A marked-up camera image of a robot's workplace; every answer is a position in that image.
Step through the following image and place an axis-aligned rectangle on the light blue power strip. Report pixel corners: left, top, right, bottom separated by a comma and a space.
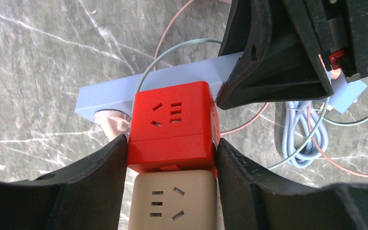
75, 52, 368, 121

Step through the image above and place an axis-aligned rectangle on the light blue coiled cable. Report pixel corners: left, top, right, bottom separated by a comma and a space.
280, 101, 331, 169

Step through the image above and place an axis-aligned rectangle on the peach cube charger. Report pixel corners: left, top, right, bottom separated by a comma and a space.
128, 170, 224, 230

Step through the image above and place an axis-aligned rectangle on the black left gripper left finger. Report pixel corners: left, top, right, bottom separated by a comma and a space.
0, 135, 127, 230

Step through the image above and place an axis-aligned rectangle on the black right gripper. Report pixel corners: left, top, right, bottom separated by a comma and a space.
217, 0, 368, 110

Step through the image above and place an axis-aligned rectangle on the red cube adapter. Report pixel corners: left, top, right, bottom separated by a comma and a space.
126, 81, 220, 173

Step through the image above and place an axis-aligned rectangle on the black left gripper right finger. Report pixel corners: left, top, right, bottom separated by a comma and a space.
216, 139, 368, 230

